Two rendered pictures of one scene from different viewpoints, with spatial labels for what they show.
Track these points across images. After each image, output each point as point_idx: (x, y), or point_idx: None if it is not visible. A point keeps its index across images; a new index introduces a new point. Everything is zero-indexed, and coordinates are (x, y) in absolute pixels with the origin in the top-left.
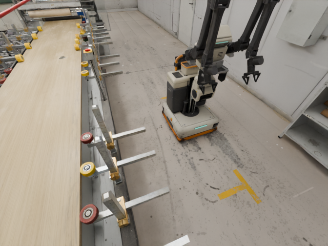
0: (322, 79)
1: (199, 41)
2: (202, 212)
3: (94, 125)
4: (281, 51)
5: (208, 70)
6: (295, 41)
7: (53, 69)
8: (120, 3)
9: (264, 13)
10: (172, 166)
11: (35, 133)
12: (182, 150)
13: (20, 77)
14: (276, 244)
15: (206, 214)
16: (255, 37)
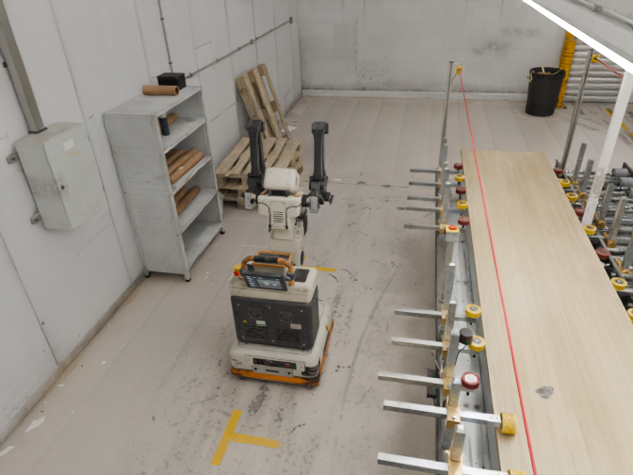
0: (114, 219)
1: (321, 171)
2: (363, 269)
3: (463, 285)
4: (55, 251)
5: (327, 180)
6: (97, 206)
7: (546, 343)
8: None
9: (261, 139)
10: (364, 308)
11: (516, 234)
12: (334, 319)
13: (613, 340)
14: (321, 239)
15: (360, 267)
16: (263, 160)
